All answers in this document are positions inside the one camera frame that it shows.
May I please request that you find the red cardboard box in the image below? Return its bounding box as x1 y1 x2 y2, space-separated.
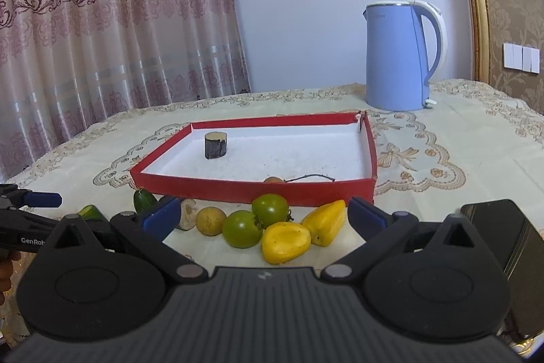
130 111 378 207

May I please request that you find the blue electric kettle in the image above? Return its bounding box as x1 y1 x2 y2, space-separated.
363 0 448 112

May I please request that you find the green lime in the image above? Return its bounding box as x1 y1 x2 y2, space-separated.
252 194 292 228

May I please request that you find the cucumber end piece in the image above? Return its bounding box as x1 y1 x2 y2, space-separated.
133 188 159 214

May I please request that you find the person's left hand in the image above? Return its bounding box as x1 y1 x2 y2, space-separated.
0 250 22 296

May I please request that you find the pointed yellow pepper piece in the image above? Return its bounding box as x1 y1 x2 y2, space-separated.
302 199 347 247

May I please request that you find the round yellow longan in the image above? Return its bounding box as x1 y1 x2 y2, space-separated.
195 207 227 237

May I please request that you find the white wall switch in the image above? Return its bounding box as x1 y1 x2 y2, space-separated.
503 42 540 73

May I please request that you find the cut cucumber piece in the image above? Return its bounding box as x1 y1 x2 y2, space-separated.
76 204 109 221

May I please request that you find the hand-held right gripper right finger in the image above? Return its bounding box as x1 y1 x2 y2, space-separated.
321 196 482 284

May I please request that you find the pink patterned curtain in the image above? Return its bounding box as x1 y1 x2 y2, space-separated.
0 0 252 182

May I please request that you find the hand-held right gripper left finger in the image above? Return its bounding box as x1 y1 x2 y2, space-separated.
51 195 210 284

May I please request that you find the black smartphone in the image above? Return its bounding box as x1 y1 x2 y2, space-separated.
461 199 544 340

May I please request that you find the longan with twig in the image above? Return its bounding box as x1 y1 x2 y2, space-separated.
262 174 336 185

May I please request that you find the hollow yellow pepper piece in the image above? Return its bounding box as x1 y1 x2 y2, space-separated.
261 221 312 265

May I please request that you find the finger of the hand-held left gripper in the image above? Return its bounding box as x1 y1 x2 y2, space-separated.
0 183 63 210

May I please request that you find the green tomato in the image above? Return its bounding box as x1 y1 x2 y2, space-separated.
222 210 263 249

